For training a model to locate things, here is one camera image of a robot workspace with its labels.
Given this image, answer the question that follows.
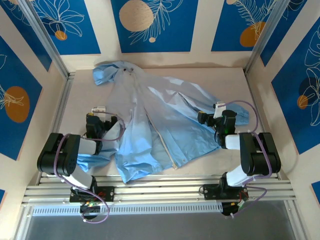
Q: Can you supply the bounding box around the light blue zip jacket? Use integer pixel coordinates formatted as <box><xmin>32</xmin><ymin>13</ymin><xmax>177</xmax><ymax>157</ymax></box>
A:
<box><xmin>76</xmin><ymin>60</ymin><xmax>251</xmax><ymax>185</ymax></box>

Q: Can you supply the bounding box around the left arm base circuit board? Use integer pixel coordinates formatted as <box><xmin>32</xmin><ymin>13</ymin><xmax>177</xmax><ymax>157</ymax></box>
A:
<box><xmin>79</xmin><ymin>199</ymin><xmax>103</xmax><ymax>221</ymax></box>

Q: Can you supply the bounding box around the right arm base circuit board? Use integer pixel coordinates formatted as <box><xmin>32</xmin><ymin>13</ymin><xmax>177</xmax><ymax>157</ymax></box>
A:
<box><xmin>221</xmin><ymin>199</ymin><xmax>249</xmax><ymax>217</ymax></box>

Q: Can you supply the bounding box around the blue panel with beige circle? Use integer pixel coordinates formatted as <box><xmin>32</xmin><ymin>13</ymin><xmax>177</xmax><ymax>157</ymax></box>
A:
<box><xmin>111</xmin><ymin>0</ymin><xmax>200</xmax><ymax>54</ymax></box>

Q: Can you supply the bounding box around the grey metal sheet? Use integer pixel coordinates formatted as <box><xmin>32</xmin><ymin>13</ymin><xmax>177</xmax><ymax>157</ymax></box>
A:
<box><xmin>14</xmin><ymin>199</ymin><xmax>301</xmax><ymax>240</ymax></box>

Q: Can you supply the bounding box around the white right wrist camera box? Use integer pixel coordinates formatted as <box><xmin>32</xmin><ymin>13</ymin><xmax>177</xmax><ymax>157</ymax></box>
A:
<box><xmin>213</xmin><ymin>101</ymin><xmax>227</xmax><ymax>118</ymax></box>

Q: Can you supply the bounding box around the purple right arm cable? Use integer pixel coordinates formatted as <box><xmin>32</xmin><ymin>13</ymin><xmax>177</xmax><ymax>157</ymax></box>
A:
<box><xmin>219</xmin><ymin>99</ymin><xmax>274</xmax><ymax>219</ymax></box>

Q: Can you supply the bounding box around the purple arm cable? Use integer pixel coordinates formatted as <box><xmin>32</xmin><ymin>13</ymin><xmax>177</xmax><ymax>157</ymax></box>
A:
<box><xmin>53</xmin><ymin>111</ymin><xmax>126</xmax><ymax>224</ymax></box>
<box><xmin>219</xmin><ymin>99</ymin><xmax>274</xmax><ymax>219</ymax></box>

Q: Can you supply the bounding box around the aluminium side rail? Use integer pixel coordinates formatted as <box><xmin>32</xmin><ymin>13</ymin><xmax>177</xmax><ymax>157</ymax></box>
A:
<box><xmin>243</xmin><ymin>67</ymin><xmax>281</xmax><ymax>180</ymax></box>
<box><xmin>37</xmin><ymin>72</ymin><xmax>76</xmax><ymax>186</ymax></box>

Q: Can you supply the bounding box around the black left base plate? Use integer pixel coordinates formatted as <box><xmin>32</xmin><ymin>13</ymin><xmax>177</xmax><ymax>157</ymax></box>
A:
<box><xmin>69</xmin><ymin>185</ymin><xmax>116</xmax><ymax>203</ymax></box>

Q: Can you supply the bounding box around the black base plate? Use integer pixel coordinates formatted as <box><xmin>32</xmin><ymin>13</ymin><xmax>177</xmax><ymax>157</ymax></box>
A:
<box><xmin>202</xmin><ymin>184</ymin><xmax>249</xmax><ymax>201</ymax></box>
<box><xmin>69</xmin><ymin>185</ymin><xmax>116</xmax><ymax>203</ymax></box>

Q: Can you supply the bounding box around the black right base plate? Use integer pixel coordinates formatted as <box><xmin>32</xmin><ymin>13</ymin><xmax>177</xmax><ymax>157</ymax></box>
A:
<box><xmin>202</xmin><ymin>184</ymin><xmax>249</xmax><ymax>201</ymax></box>

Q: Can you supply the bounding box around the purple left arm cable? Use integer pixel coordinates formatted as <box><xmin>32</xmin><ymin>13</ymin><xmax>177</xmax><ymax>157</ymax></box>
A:
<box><xmin>53</xmin><ymin>111</ymin><xmax>126</xmax><ymax>224</ymax></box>

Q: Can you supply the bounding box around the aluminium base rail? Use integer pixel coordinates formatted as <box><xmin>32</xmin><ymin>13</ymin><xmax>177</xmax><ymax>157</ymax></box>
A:
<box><xmin>21</xmin><ymin>174</ymin><xmax>298</xmax><ymax>205</ymax></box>

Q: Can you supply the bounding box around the aluminium frame post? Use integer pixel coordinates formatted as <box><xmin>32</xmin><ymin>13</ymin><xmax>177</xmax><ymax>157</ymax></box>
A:
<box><xmin>244</xmin><ymin>0</ymin><xmax>288</xmax><ymax>76</ymax></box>
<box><xmin>17</xmin><ymin>0</ymin><xmax>76</xmax><ymax>81</ymax></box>

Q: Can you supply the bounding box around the white slotted cable duct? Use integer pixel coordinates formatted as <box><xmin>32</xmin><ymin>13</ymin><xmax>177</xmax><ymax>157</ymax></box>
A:
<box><xmin>31</xmin><ymin>202</ymin><xmax>224</xmax><ymax>217</ymax></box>

